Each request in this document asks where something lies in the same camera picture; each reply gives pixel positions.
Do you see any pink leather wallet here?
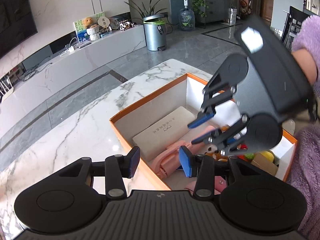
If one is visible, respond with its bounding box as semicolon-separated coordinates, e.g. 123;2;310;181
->
184;176;227;195

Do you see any white long glasses case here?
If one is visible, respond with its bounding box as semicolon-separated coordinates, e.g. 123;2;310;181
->
132;106;195;162

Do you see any yellow round tape measure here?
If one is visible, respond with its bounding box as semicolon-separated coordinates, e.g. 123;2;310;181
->
259;150;275;163

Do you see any orange crochet fruit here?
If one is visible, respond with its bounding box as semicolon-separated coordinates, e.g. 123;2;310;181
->
237;144;255;162

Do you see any black photo card box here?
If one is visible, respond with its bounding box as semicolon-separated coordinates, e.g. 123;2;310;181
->
251;153;278;176

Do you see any person right hand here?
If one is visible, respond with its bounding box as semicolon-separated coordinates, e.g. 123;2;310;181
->
291;49;318;85

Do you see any orange cardboard box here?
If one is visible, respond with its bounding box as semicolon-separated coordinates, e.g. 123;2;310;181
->
110;73;297;190

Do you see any purple fuzzy sleeve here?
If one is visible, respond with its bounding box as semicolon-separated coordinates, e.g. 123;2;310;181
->
287;15;319;239

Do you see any silver pedal trash bin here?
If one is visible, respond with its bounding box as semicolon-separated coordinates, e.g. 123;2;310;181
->
143;14;167;51

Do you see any blue water bottle jug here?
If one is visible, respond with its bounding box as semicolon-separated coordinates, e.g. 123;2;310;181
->
178;0;195;31

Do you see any green potted plant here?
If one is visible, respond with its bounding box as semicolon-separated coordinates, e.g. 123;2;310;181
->
125;0;167;19

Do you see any white wifi router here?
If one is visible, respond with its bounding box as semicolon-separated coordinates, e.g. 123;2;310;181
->
0;75;14;101

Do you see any small teddy bear on console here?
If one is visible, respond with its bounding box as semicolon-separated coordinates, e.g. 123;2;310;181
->
82;17;94;29

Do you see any black wall television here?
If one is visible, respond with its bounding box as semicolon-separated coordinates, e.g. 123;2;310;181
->
0;0;37;57

